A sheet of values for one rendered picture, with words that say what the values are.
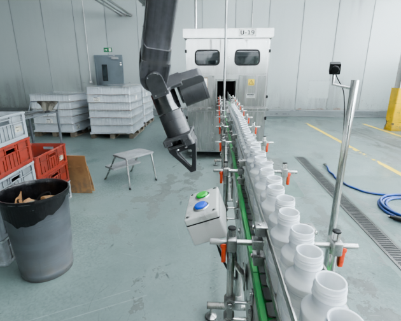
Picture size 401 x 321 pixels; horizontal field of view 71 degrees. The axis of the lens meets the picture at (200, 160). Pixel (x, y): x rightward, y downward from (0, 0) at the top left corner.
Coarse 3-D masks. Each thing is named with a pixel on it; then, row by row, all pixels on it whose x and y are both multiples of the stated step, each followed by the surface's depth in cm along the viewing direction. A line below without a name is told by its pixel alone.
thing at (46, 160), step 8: (32, 144) 319; (40, 144) 319; (48, 144) 319; (56, 144) 319; (64, 144) 317; (32, 152) 322; (40, 152) 322; (48, 152) 284; (56, 152) 301; (64, 152) 318; (40, 160) 271; (48, 160) 286; (56, 160) 301; (64, 160) 318; (40, 168) 272; (48, 168) 285; (56, 168) 300; (40, 176) 271
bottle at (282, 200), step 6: (276, 198) 57; (282, 198) 58; (288, 198) 58; (294, 198) 56; (276, 204) 56; (282, 204) 55; (288, 204) 55; (294, 204) 56; (276, 210) 57; (270, 216) 58; (276, 216) 56; (270, 222) 57; (276, 222) 56; (270, 228) 57
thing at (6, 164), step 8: (16, 144) 226; (24, 144) 240; (0, 152) 208; (8, 152) 249; (16, 152) 227; (24, 152) 239; (0, 160) 208; (8, 160) 218; (16, 160) 228; (24, 160) 239; (32, 160) 251; (0, 168) 208; (8, 168) 218; (16, 168) 226; (0, 176) 207
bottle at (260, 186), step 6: (264, 168) 75; (270, 168) 74; (264, 174) 72; (270, 174) 72; (264, 180) 73; (258, 186) 73; (264, 186) 72; (258, 192) 73; (258, 198) 74; (258, 216) 75
